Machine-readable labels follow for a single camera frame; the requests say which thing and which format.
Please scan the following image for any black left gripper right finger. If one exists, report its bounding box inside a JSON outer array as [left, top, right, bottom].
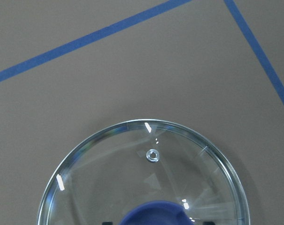
[[203, 221, 214, 225]]

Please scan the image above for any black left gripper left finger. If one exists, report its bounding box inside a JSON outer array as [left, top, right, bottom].
[[102, 221, 112, 225]]

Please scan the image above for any glass pot lid blue knob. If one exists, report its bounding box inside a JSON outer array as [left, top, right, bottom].
[[37, 119, 250, 225]]

